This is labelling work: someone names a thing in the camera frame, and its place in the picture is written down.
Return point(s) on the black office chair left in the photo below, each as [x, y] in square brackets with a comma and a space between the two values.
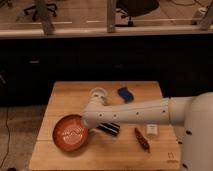
[41, 10]

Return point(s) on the black office chair right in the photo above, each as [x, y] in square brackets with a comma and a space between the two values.
[134, 8]

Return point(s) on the small white box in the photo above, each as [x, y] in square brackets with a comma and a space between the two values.
[152, 129]

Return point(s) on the clear plastic cup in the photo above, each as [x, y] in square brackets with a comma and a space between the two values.
[98, 92]

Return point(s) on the black striped packet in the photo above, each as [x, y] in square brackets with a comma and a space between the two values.
[110, 128]

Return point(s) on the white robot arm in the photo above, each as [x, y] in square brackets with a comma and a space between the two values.
[194, 113]

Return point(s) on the black office chair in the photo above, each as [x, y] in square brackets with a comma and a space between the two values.
[41, 10]
[134, 8]

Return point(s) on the red brown snack bar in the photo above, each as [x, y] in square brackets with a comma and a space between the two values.
[143, 142]

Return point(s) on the blue sponge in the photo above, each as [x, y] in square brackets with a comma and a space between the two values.
[125, 94]

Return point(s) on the orange ceramic bowl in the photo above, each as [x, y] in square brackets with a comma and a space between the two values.
[69, 133]

